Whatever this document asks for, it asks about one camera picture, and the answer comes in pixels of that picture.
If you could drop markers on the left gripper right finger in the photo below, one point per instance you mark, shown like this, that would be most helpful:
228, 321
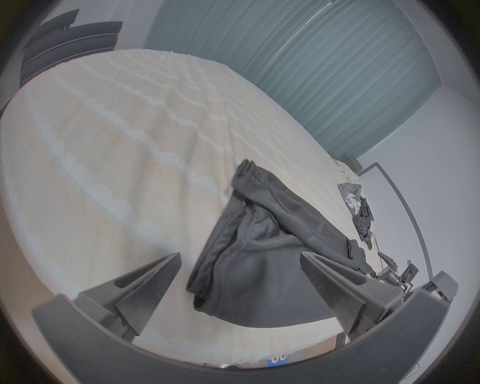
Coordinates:
348, 296

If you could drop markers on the grey bedside table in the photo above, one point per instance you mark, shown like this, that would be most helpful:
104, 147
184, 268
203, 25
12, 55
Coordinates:
347, 159

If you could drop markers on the white printed pillow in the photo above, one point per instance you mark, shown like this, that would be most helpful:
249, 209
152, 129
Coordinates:
347, 170

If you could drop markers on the bed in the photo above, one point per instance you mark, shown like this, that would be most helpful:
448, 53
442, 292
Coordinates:
131, 150

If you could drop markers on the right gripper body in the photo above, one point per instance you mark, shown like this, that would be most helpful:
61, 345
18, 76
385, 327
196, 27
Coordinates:
390, 277

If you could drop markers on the pile of clothes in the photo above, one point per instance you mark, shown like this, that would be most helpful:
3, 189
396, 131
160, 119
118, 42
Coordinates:
362, 217

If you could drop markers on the blue-green curtain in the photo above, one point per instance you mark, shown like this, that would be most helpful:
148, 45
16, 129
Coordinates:
356, 82
210, 33

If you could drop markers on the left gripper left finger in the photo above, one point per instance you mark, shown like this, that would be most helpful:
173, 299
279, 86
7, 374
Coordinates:
127, 296

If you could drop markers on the black T-shirt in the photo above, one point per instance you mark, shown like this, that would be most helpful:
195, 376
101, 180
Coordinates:
262, 262

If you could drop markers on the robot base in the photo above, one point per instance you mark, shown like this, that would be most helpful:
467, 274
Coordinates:
279, 358

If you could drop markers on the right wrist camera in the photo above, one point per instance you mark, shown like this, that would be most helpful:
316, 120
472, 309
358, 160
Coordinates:
411, 272

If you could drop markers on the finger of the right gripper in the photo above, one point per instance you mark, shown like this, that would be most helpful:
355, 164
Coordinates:
386, 259

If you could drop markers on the dark grey chest of drawers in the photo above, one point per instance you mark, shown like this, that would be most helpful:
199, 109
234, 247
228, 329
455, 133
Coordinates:
71, 45

